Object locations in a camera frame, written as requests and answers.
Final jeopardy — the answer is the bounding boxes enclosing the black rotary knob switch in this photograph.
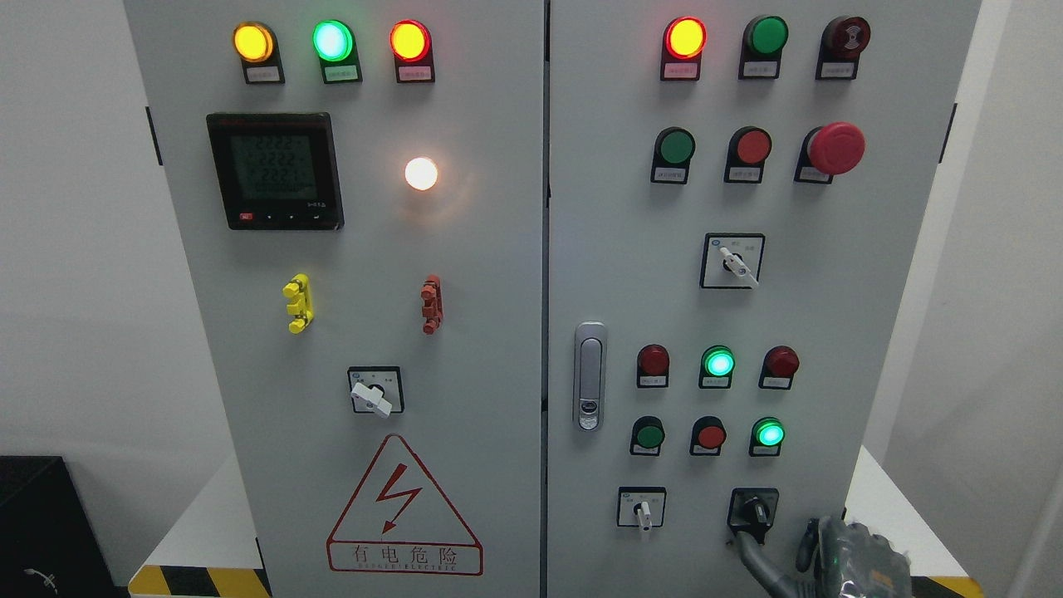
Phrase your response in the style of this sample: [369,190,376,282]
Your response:
[727,488,781,545]

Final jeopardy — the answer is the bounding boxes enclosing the red terminal connector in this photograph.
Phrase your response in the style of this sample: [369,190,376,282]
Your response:
[420,275,443,336]

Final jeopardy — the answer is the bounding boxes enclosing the dark red lamp left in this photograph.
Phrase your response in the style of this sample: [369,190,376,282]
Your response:
[635,344,669,389]

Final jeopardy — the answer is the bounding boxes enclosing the dark red lamp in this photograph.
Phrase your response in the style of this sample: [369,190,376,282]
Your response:
[758,346,802,390]
[635,344,669,389]

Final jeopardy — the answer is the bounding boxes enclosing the white glowing indicator lamp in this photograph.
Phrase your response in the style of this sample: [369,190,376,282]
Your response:
[404,156,439,192]

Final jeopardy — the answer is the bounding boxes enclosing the green push button lower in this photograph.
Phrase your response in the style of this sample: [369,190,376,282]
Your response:
[628,415,667,457]

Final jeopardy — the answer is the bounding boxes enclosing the green push button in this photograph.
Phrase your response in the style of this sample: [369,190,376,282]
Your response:
[628,415,667,457]
[649,126,696,184]

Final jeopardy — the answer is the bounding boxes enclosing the green lit lamp middle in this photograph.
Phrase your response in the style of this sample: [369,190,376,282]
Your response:
[698,345,733,389]

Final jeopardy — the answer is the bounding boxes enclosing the grey left cabinet door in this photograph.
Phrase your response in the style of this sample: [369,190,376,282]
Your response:
[125,1,546,597]

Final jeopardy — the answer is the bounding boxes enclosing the grey cabinet door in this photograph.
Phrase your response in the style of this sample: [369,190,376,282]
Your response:
[546,1,981,597]
[125,1,546,597]

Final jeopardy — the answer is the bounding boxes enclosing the green push button upper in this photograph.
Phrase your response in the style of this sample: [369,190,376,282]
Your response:
[649,126,696,184]

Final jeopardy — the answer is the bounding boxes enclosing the red push button lower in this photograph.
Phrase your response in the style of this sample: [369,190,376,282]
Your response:
[688,415,727,457]

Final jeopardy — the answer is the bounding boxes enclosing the red push button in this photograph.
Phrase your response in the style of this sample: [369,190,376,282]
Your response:
[688,415,727,457]
[723,126,773,184]

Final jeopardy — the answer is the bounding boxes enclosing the yellow terminal connector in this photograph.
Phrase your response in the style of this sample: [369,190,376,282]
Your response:
[282,272,315,336]

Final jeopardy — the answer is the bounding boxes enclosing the grey right cabinet door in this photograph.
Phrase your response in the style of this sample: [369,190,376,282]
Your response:
[546,1,981,597]

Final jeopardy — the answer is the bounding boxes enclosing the dark red lamp right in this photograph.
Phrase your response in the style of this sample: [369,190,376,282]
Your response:
[758,346,802,390]

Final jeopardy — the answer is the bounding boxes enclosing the red electric hazard warning sticker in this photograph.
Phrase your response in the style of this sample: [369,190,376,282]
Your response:
[326,433,483,576]

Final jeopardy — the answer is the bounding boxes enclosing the red push button upper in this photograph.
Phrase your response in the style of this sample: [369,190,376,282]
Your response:
[723,126,773,184]

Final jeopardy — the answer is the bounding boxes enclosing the green lit lamp lower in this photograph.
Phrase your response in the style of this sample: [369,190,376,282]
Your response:
[748,416,786,458]

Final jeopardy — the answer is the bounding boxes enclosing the black digital power meter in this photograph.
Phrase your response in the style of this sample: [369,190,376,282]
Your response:
[206,112,345,230]

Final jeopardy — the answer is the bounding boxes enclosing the red-ringed lit indicator lamp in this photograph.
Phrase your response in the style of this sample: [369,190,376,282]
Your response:
[389,19,435,83]

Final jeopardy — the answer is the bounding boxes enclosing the red lit lamp right door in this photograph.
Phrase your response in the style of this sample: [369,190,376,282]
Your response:
[659,16,708,81]

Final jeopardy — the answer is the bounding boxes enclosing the green lit indicator lamp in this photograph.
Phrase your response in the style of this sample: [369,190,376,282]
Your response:
[313,19,362,84]

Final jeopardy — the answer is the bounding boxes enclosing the red mushroom emergency stop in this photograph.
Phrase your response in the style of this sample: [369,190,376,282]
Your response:
[794,121,866,184]

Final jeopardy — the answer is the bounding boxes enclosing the green unlit lamp top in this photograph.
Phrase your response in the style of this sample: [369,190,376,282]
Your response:
[739,15,789,80]

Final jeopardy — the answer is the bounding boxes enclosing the yellow indicator lamp top left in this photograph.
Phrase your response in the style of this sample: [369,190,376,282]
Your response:
[232,22,285,85]

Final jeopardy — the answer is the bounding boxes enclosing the dark red buzzer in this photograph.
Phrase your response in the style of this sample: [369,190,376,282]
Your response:
[816,15,872,81]

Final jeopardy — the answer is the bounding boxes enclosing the white platform with hazard stripes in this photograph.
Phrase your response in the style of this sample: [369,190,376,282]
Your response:
[128,448,983,597]

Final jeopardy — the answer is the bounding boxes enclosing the black box lower left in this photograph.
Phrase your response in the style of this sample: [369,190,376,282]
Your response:
[1,457,119,597]

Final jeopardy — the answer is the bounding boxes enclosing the silver door latch handle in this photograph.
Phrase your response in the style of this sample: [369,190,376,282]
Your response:
[573,321,607,431]

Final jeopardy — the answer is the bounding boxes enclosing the white-handled selector switch left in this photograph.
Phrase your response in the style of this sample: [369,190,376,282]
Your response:
[348,365,405,418]

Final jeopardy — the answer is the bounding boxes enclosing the white-handled selector switch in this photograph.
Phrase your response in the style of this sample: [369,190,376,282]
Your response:
[615,486,667,542]
[348,365,405,418]
[699,233,766,289]

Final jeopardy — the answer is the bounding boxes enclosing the white-handled selector switch upper right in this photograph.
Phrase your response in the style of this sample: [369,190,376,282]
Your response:
[699,233,766,289]

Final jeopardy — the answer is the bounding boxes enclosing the white-handled selector switch lower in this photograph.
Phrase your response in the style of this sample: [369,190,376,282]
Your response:
[615,486,667,542]

